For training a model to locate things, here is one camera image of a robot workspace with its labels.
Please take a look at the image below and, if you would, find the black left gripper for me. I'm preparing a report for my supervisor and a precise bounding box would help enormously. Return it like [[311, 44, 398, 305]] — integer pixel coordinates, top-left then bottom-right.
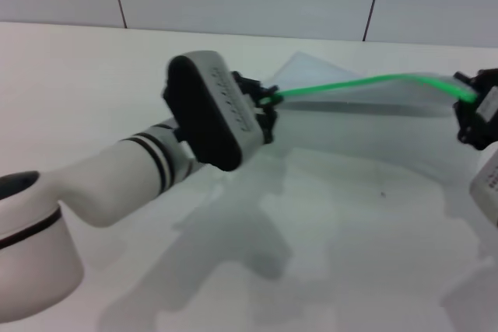
[[231, 72, 284, 145]]

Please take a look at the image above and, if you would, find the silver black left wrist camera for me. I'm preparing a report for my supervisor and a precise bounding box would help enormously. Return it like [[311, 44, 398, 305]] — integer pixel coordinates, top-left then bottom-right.
[[162, 51, 266, 172]]

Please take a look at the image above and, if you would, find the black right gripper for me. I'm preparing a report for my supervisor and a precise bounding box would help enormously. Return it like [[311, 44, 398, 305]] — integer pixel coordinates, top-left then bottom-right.
[[454, 69, 498, 150]]

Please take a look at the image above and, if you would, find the transparent green-zipper document bag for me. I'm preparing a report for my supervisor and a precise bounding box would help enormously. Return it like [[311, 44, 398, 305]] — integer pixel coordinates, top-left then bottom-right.
[[268, 51, 479, 120]]

